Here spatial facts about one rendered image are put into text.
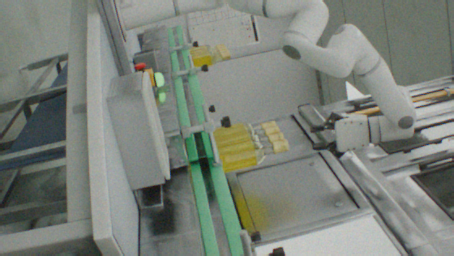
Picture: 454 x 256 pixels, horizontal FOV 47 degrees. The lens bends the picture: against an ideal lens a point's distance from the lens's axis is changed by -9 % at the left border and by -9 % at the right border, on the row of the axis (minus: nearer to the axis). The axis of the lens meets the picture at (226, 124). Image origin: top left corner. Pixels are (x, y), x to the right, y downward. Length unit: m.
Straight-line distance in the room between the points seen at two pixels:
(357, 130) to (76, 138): 0.80
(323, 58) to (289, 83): 6.41
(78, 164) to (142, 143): 0.18
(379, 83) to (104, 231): 0.84
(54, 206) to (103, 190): 0.70
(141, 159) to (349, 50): 0.56
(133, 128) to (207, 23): 6.25
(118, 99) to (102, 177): 0.24
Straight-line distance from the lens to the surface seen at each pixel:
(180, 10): 1.54
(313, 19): 1.43
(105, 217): 0.95
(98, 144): 1.06
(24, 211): 1.70
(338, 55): 1.37
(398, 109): 1.49
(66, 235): 1.00
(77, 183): 1.07
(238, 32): 7.48
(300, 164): 1.78
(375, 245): 1.33
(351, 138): 1.60
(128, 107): 1.20
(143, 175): 1.25
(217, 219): 1.22
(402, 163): 1.76
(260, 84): 7.70
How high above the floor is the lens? 0.93
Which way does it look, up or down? 3 degrees up
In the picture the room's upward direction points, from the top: 77 degrees clockwise
